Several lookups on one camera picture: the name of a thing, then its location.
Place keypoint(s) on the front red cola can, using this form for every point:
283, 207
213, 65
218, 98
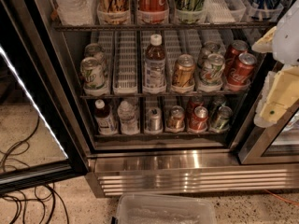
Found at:
241, 71

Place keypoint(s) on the open glass fridge door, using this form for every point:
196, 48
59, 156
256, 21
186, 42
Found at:
41, 141

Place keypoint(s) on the clear water bottle bottom shelf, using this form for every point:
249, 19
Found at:
128, 119

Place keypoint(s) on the right sliding glass door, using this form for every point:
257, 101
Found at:
272, 144

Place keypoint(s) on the front red can bottom shelf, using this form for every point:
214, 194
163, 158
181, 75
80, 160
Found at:
198, 121

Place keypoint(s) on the empty white shelf tray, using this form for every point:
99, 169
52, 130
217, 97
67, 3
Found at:
125, 63

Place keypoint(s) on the clear plastic bin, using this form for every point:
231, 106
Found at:
163, 209

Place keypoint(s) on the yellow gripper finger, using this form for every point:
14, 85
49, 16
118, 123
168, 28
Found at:
280, 91
264, 44

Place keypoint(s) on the rear green white soda can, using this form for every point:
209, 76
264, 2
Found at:
96, 51

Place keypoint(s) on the brown tea bottle middle shelf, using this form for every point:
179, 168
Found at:
154, 66

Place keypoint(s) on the silver can bottom shelf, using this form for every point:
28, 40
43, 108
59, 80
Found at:
154, 120

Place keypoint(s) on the front green white soda can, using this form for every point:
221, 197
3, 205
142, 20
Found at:
94, 78

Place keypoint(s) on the stainless steel fridge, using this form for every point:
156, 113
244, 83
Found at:
165, 162

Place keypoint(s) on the orange gold can top shelf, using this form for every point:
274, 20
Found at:
114, 12

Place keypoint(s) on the front green can bottom shelf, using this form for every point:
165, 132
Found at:
220, 120

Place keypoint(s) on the brown tea bottle bottom shelf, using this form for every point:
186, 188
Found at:
103, 115

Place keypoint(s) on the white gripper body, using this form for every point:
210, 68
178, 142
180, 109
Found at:
287, 37

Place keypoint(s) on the rear red can bottom shelf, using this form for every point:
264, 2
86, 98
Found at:
193, 102

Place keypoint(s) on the brown tea bottle shelf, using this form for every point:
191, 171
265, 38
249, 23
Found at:
154, 66
103, 115

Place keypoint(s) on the gold can middle shelf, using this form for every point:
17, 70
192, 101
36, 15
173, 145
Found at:
182, 78

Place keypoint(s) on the red cola can top shelf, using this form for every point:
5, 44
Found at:
152, 11

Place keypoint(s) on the rear red cola can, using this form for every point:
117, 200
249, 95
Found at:
234, 49

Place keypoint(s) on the green white soda can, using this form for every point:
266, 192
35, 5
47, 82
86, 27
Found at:
94, 78
96, 51

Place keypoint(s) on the rear green can bottom shelf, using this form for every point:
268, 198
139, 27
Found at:
215, 103

